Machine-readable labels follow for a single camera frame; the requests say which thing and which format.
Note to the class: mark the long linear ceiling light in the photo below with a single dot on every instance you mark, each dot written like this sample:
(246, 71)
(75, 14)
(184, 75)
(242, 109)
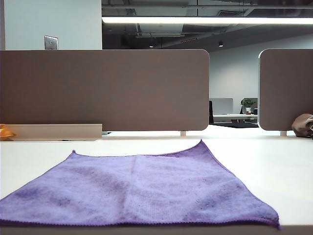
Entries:
(195, 20)

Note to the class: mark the small potted green plant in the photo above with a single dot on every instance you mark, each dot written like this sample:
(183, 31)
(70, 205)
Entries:
(249, 102)

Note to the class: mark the narrow brown desk divider panel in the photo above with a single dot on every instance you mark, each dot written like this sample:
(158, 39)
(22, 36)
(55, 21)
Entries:
(286, 85)

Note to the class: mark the crumpled brown bag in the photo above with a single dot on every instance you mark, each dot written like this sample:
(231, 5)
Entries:
(302, 124)

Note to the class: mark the grey background desk divider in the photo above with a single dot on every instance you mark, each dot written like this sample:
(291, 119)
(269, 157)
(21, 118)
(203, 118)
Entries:
(222, 106)

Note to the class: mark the orange round object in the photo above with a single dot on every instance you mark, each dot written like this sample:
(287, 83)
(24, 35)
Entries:
(5, 132)

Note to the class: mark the wide brown desk divider panel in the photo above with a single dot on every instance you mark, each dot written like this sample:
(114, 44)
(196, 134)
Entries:
(110, 90)

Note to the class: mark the red led ceiling strip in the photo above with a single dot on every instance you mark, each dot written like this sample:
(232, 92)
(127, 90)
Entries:
(188, 40)

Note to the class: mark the metal wall switch plate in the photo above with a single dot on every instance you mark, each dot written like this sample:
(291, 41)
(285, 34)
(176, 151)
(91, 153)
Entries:
(51, 42)

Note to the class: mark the grey ceiling ventilation duct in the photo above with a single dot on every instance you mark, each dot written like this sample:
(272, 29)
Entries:
(159, 29)

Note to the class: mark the beige cardboard box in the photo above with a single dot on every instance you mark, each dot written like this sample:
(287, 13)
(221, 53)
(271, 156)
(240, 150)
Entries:
(61, 132)

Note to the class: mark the white divider foot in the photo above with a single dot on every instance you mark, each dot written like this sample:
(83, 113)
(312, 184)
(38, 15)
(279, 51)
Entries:
(283, 133)
(183, 133)

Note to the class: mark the white background desk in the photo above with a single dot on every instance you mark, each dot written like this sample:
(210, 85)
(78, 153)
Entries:
(227, 115)

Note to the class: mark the purple microfiber cloth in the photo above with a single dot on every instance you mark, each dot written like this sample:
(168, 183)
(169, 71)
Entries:
(146, 191)

